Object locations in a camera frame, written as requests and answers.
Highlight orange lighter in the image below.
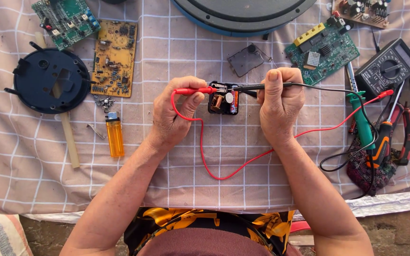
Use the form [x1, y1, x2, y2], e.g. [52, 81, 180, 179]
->
[105, 112, 125, 158]

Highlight large round black blue device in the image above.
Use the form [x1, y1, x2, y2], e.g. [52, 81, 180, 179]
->
[170, 0, 318, 38]

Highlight person's left hand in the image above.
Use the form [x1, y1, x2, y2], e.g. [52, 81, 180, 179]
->
[150, 76, 209, 146]

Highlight red white battery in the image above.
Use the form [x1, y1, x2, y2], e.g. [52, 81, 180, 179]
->
[230, 90, 240, 114]

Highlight brown circuit board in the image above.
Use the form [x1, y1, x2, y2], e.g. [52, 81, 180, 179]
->
[332, 0, 391, 30]

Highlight red multimeter test lead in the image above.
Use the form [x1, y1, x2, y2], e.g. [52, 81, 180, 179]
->
[170, 86, 394, 180]

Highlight green circuit board blue connectors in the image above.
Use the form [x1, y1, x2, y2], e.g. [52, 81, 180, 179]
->
[31, 0, 102, 51]

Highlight green circuit board yellow connector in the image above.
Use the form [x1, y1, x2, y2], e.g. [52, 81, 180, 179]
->
[285, 16, 361, 87]

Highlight beige glue stick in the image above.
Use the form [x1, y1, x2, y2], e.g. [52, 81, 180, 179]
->
[34, 32, 81, 169]

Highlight thin metal pin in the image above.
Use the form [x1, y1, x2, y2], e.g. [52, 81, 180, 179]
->
[258, 47, 279, 69]

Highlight person's right hand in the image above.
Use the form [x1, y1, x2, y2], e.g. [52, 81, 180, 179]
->
[256, 68, 306, 146]

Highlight black yellow floral shirt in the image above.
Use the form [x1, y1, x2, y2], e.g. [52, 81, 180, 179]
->
[124, 207, 295, 256]

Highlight white plastic sheet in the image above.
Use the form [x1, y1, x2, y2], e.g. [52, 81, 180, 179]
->
[19, 187, 410, 224]

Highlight dark knitted pouch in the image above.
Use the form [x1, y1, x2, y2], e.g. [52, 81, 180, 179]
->
[347, 137, 398, 196]

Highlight pile of metal screws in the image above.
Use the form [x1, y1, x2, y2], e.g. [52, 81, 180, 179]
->
[95, 95, 116, 114]

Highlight dark blue round plastic base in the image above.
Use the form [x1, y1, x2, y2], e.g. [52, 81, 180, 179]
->
[4, 41, 92, 115]

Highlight black multimeter test lead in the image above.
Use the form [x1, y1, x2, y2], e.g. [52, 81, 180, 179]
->
[231, 82, 380, 173]

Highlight orange black screwdriver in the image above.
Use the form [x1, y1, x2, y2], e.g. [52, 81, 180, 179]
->
[366, 80, 405, 169]

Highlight maroon hat brim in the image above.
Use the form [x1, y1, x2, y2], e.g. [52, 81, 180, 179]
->
[137, 228, 292, 256]

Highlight beige checked cloth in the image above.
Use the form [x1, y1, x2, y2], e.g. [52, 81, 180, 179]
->
[0, 0, 410, 215]

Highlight black multimeter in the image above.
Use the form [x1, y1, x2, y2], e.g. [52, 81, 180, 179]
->
[354, 38, 410, 102]

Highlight small metal clip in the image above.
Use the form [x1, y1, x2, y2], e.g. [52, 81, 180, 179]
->
[87, 123, 106, 139]

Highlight red black pliers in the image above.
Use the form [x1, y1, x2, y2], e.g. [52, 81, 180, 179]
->
[390, 74, 410, 166]

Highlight grey translucent plastic cover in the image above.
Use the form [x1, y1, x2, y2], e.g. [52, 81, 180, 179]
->
[227, 43, 265, 78]

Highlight black clock movement module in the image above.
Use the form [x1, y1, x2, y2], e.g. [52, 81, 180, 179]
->
[208, 81, 240, 115]

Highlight green handled soldering iron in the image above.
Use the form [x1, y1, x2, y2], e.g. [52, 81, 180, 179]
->
[345, 62, 377, 151]

